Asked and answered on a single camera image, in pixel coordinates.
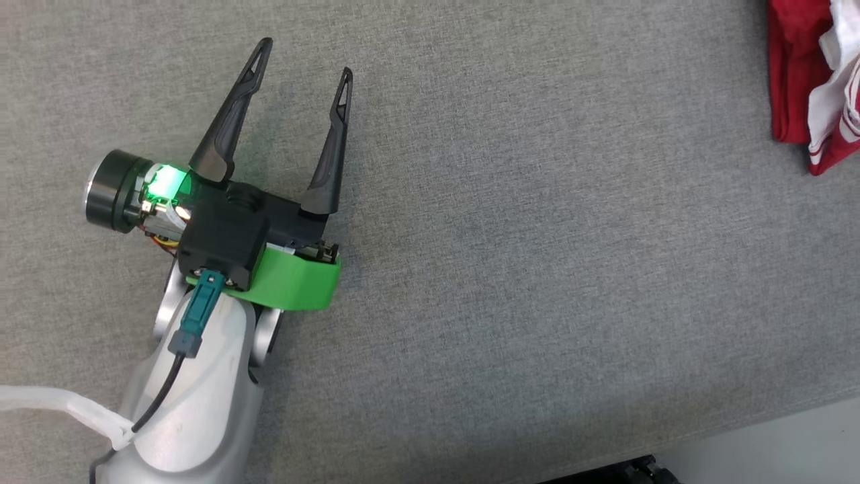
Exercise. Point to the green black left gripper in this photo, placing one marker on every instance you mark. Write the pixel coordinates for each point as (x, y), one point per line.
(295, 279)

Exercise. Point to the red white number 23 jersey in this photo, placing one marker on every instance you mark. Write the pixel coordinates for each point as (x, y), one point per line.
(793, 81)

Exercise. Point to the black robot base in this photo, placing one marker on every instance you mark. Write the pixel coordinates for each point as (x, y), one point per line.
(625, 470)

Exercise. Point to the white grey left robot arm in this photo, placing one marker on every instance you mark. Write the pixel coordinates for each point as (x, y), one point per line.
(195, 417)

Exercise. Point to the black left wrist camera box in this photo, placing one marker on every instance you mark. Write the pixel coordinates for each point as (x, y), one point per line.
(225, 235)

